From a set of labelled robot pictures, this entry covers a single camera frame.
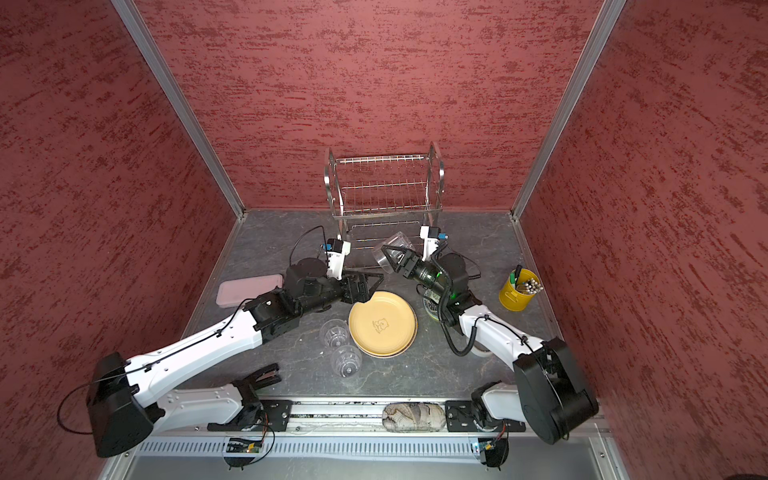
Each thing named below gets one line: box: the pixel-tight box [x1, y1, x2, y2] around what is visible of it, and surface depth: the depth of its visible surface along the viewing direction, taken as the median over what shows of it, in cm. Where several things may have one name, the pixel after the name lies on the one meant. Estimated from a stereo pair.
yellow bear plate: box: [348, 290, 418, 359], surface depth 89 cm
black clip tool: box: [230, 363, 282, 399], surface depth 80 cm
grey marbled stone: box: [382, 402, 447, 433], surface depth 73 cm
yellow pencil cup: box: [499, 268, 541, 312], surface depth 90 cm
